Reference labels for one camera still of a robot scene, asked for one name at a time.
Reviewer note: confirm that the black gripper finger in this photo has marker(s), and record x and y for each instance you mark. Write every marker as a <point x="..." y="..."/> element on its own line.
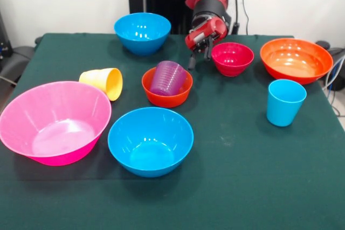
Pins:
<point x="192" y="61"/>
<point x="208" y="51"/>

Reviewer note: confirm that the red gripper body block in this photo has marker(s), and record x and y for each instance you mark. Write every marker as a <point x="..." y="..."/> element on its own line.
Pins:
<point x="206" y="34"/>

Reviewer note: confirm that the small magenta plastic bowl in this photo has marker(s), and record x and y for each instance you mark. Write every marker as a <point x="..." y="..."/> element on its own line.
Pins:
<point x="231" y="63"/>

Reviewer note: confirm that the purple ribbed plastic cup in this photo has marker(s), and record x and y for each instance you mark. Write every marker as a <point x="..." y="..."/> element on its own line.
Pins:
<point x="167" y="79"/>

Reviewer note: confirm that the small red-orange plastic bowl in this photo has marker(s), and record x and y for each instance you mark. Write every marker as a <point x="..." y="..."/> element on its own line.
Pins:
<point x="167" y="100"/>

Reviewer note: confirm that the blue plastic bowl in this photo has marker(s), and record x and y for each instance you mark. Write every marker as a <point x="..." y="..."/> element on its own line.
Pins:
<point x="151" y="146"/>
<point x="143" y="36"/>

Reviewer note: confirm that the large orange plastic bowl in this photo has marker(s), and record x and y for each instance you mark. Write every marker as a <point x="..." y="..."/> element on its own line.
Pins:
<point x="296" y="63"/>

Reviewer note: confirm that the blue plastic cup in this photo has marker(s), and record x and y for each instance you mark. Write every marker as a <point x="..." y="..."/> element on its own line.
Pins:
<point x="284" y="106"/>

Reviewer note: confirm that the yellow plastic cup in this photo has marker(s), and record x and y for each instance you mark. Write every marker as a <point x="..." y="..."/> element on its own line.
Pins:
<point x="94" y="77"/>

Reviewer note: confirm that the dark green tablecloth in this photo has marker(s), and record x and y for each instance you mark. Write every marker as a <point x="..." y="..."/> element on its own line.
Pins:
<point x="229" y="160"/>

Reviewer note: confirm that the large pink plastic bowl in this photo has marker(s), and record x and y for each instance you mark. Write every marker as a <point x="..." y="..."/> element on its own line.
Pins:
<point x="54" y="122"/>

